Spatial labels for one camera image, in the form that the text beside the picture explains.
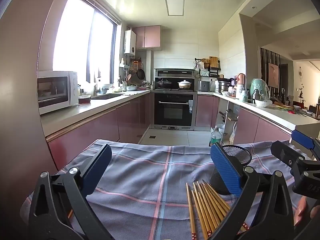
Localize black cooking pot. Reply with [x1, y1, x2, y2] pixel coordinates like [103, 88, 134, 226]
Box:
[155, 79, 172, 90]

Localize pink kitchen base cabinets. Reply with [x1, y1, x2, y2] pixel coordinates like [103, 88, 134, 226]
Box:
[45, 90, 152, 170]
[195, 92, 320, 145]

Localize cooking oil bottle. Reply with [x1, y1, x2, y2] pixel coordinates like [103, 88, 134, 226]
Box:
[209, 127, 224, 147]

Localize wall-mounted spice rack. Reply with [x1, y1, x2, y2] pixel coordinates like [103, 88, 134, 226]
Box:
[194, 56, 222, 78]

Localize black built-in oven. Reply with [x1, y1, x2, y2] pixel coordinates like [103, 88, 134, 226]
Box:
[154, 91, 198, 130]

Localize large kitchen window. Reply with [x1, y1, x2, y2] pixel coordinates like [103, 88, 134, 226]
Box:
[52, 0, 118, 85]

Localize grey plaid cloth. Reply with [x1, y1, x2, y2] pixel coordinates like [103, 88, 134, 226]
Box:
[20, 139, 320, 240]

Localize bunch of bamboo chopsticks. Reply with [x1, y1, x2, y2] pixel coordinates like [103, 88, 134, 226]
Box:
[185, 179, 250, 240]

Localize person's right hand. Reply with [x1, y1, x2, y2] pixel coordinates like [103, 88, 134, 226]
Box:
[294, 196, 320, 227]

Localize green fan in plastic cover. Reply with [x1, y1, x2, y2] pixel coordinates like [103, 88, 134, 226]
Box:
[250, 78, 270, 103]

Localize pink electric kettle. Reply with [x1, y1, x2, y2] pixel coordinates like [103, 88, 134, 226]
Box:
[236, 73, 247, 88]

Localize ceiling light panel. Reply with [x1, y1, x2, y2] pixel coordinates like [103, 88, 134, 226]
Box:
[165, 0, 185, 16]

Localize white microwave oven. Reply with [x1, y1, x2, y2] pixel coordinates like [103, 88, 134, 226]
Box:
[37, 70, 79, 115]

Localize built-in stove with hood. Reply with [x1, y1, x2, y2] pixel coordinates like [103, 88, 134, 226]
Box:
[154, 68, 198, 92]

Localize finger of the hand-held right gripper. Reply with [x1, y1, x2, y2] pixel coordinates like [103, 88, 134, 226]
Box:
[271, 141, 316, 178]
[291, 129, 320, 160]

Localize black mesh utensil holder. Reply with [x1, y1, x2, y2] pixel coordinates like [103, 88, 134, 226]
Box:
[209, 145, 252, 195]

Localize pink wall cabinet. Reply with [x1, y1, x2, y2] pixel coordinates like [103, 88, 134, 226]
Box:
[132, 25, 161, 50]

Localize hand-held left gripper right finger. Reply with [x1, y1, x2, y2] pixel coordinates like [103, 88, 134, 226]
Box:
[209, 142, 298, 240]

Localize framed wall painting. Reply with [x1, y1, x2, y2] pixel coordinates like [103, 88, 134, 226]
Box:
[268, 62, 280, 88]

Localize kitchen sink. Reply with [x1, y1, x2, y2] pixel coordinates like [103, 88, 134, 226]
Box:
[92, 93, 125, 100]

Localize white wall water heater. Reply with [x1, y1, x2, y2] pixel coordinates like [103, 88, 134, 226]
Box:
[124, 30, 137, 55]

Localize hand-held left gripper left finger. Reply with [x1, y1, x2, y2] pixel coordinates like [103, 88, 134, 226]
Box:
[28, 144, 115, 240]

